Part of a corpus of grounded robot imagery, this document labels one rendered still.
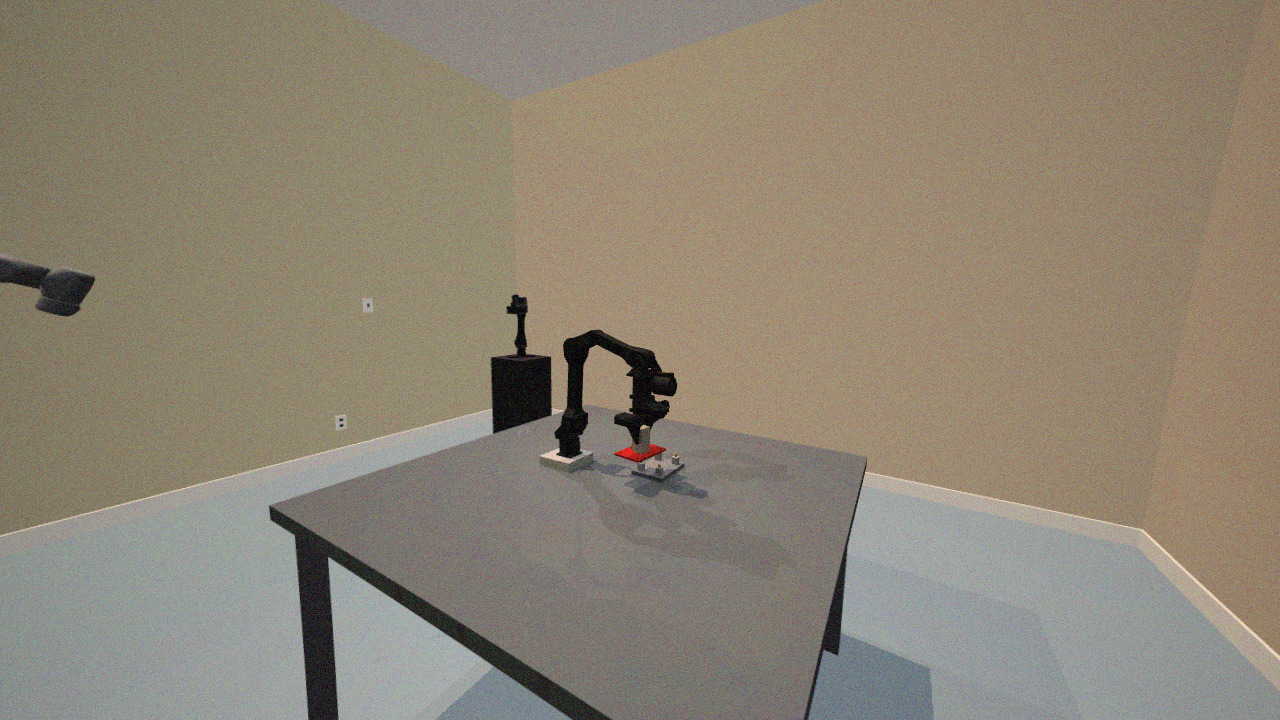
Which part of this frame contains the red plate with beige square handle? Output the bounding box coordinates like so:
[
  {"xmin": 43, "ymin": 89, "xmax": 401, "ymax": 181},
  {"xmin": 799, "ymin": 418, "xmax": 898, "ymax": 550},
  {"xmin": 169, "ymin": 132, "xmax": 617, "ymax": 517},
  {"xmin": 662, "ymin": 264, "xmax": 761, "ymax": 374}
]
[{"xmin": 614, "ymin": 425, "xmax": 666, "ymax": 462}]

